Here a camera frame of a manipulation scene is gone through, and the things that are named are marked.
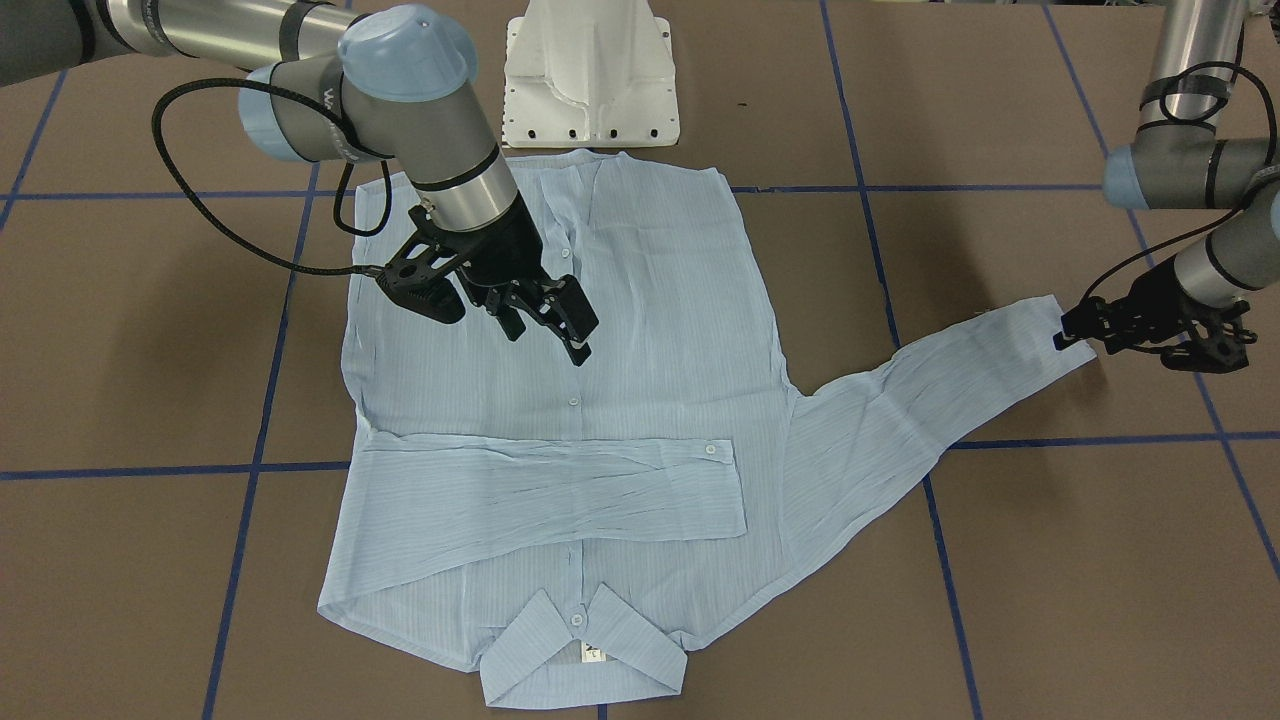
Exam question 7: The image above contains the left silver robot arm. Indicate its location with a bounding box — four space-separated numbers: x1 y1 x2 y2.
1053 1 1279 374

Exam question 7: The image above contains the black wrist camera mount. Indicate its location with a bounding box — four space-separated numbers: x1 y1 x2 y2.
374 231 466 325

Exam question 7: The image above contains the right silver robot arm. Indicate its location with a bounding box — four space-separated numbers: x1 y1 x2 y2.
3 1 598 365

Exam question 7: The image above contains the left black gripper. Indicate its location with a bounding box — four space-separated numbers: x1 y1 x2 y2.
1052 263 1257 374

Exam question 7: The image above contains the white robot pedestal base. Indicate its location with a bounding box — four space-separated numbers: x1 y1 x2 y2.
500 1 681 149

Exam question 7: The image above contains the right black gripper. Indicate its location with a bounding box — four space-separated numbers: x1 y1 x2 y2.
440 205 599 366

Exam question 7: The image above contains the light blue button shirt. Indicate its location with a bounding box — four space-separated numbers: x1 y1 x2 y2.
317 150 1094 710

